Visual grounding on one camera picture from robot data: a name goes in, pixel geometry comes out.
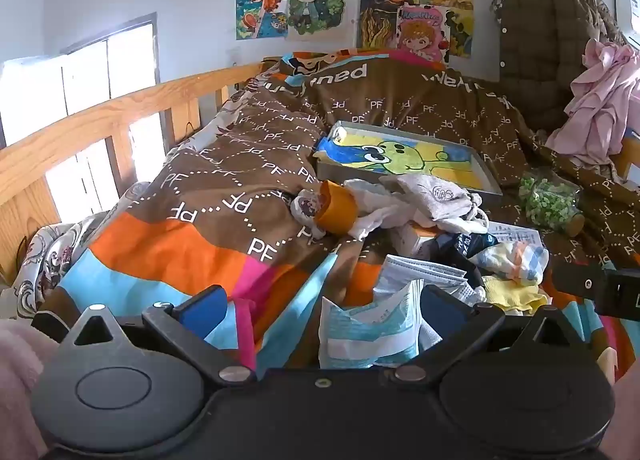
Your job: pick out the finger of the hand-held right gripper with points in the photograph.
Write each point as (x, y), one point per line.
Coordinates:
(577, 281)

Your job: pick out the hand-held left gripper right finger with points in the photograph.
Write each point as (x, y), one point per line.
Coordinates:
(442, 309)

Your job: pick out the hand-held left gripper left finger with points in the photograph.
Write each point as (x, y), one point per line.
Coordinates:
(202, 310)

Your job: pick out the yellow sock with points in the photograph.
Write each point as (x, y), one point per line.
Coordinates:
(515, 296)

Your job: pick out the pastel striped sock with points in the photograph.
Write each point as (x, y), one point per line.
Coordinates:
(515, 260)

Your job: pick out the dark navy sock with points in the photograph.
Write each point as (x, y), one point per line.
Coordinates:
(465, 245)

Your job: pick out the grey white sock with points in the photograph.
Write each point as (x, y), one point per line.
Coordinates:
(435, 197)

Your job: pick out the orange sock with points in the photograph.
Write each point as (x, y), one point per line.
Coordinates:
(337, 210)

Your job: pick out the white cartoon print sock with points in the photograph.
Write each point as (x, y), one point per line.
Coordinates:
(305, 206)

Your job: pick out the grey tray with cartoon picture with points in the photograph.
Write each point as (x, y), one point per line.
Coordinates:
(400, 154)

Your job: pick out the small white box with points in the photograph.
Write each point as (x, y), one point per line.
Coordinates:
(412, 241)

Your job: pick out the white teal plastic packet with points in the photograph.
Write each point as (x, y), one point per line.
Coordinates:
(370, 335)

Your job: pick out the printed paper sheet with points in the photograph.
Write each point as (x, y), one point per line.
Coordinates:
(515, 235)

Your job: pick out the brown printed blanket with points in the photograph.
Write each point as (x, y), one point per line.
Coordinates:
(240, 164)

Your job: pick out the floral bed sheet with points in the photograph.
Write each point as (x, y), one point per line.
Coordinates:
(45, 260)

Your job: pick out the pink garment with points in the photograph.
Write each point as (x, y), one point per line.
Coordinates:
(600, 99)

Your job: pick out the pink fuzzy clothing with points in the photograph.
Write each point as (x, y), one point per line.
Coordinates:
(20, 380)

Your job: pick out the olive puffer jacket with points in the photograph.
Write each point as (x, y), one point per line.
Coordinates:
(545, 39)

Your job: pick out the window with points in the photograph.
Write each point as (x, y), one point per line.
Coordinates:
(85, 74)

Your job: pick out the white air conditioner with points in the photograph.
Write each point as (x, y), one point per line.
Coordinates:
(631, 14)

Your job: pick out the wooden bed rail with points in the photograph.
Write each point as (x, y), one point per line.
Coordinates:
(100, 114)

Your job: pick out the pink girl wall poster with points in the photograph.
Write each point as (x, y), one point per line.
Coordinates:
(422, 37)

